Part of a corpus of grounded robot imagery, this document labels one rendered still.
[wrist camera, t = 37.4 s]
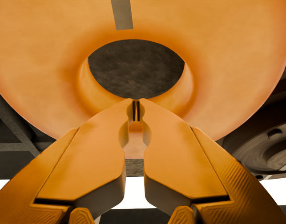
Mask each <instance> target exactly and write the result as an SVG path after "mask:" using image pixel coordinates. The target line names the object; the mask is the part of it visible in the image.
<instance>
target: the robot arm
mask: <svg viewBox="0 0 286 224"><path fill-rule="evenodd" d="M136 110H137V121H139V122H140V123H141V124H142V141H143V143H144V144H145V145H146V146H147V148H146V149H145V151H144V191H145V199H146V201H147V202H148V203H149V204H151V205H152V206H154V207H156V208H158V209H159V210H161V211H163V212H164V213H166V214H168V215H169V216H170V217H171V218H170V220H169V222H168V224H286V216H285V214H284V213H283V211H282V210H281V208H280V207H279V205H278V204H277V203H276V201H275V200H274V199H273V197H272V196H271V195H270V194H269V192H268V191H267V190H266V189H265V187H264V186H263V185H262V184H261V183H260V182H259V181H258V179H257V178H256V177H255V176H254V175H253V174H252V173H251V172H250V171H249V170H248V169H247V168H246V167H244V166H243V165H242V164H241V163H240V162H239V161H238V160H236V159H235V158H234V157H233V156H231V155H230V154H229V153H228V152H227V151H226V150H224V149H223V148H222V147H221V146H220V145H218V144H217V143H216V142H215V141H214V140H212V139H211V138H210V137H209V136H208V135H206V134H205V133H204V132H203V131H202V130H201V129H199V128H198V127H193V128H192V127H190V126H189V125H188V124H187V123H186V122H185V121H184V120H182V119H181V118H180V117H178V116H177V115H175V114H174V113H172V112H170V111H169V110H167V109H165V108H163V107H161V106H159V105H157V104H155V103H153V102H151V101H149V100H147V99H145V98H141V99H139V100H133V99H131V98H127V99H125V100H123V101H121V102H119V103H117V104H115V105H113V106H111V107H109V108H107V109H106V110H104V111H101V112H100V113H98V114H96V115H95V116H93V117H92V118H90V119H89V120H88V121H86V122H85V123H84V124H83V125H81V126H80V127H79V128H72V129H70V130H69V131H68V132H66V133H65V134H64V135H63V136H62V137H60V138H59V139H58V140H57V141H55V142H54V143H53V144H52V145H50V146H49V147H48V148H47V149H45V150H44V151H43V152H42V153H41V154H39V155H38V156H37V157H35V158H34V159H33V160H32V161H30V162H29V163H28V164H27V165H25V166H24V167H23V168H22V169H21V170H20V171H19V172H18V173H16V174H15V175H14V176H13V177H12V178H11V179H10V180H9V181H8V182H7V183H6V184H5V185H4V186H3V187H2V188H1V189H0V224H99V221H100V217H101V215H102V214H104V213H105V212H107V211H108V210H110V209H112V208H113V207H115V206H117V205H119V204H120V203H121V202H122V201H123V199H124V196H125V187H126V166H125V152H124V150H123V148H124V147H125V146H126V144H127V143H128V142H129V126H130V125H131V123H132V122H133V121H135V119H136Z"/></svg>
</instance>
